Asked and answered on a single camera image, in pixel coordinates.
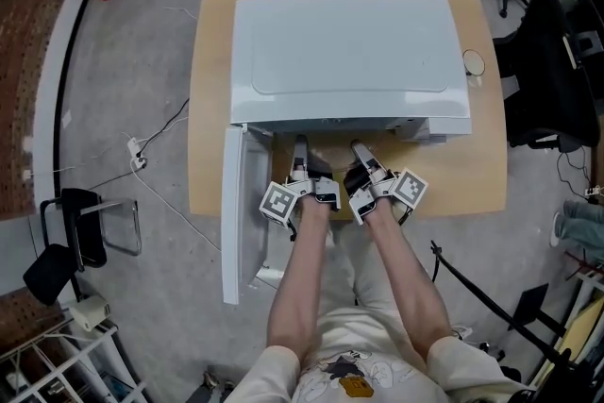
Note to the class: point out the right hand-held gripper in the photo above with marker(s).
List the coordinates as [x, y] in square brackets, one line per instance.
[408, 193]

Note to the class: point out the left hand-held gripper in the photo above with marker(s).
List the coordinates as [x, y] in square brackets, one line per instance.
[278, 205]

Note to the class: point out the person's left forearm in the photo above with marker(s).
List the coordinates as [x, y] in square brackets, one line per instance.
[302, 278]

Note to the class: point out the person's right forearm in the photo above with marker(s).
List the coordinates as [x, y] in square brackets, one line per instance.
[410, 283]

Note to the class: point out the white microwave door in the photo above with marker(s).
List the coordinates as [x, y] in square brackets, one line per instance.
[233, 212]

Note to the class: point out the person's light trousers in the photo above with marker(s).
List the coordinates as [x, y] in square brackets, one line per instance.
[351, 264]

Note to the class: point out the white microwave oven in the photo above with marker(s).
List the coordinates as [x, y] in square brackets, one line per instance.
[349, 52]

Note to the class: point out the black tripod stand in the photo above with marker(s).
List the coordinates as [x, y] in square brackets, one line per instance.
[476, 290]

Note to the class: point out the person's cream printed shirt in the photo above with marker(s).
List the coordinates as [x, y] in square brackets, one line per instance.
[377, 344]

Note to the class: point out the white power strip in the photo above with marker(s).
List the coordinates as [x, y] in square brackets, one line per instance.
[136, 151]

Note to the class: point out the black mesh office chair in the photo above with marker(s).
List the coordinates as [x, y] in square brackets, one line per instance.
[547, 75]

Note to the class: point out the black metal-framed chair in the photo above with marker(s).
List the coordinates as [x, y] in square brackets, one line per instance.
[71, 245]

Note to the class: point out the beige plastic box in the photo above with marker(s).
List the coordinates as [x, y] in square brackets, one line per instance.
[89, 312]

